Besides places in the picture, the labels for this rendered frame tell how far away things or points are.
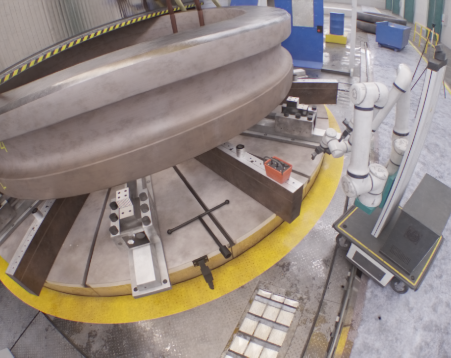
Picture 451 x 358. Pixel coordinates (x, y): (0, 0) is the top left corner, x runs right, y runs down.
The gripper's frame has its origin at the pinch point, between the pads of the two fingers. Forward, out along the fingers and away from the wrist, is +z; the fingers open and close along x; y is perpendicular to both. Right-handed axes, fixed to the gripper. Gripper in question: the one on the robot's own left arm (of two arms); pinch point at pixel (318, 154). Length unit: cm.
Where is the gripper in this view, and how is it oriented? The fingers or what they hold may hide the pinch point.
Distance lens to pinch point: 221.7
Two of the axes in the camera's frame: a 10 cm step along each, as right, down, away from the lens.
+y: -4.9, -7.9, 3.7
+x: -8.7, 4.5, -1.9
